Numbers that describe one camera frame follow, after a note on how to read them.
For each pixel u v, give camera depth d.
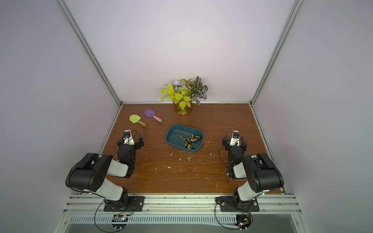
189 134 1.00
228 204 0.73
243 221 0.70
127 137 0.76
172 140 0.98
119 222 0.72
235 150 0.70
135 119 1.10
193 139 0.95
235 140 0.76
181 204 0.74
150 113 1.14
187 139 0.95
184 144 0.93
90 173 0.46
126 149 0.70
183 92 1.01
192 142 0.93
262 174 0.45
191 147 0.91
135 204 0.73
